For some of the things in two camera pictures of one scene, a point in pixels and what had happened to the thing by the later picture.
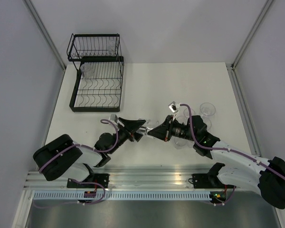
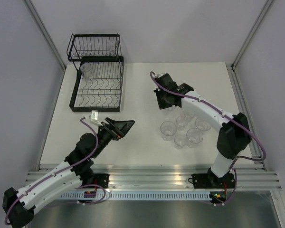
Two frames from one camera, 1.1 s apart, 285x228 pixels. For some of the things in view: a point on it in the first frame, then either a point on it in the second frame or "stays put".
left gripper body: (124, 135) to (107, 133)
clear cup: (186, 112) stays put
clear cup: (87, 70) stays put
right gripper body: (176, 129) to (163, 102)
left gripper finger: (132, 125) to (121, 127)
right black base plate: (210, 180) stays put
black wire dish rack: (98, 84) stays put
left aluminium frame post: (43, 29) stays put
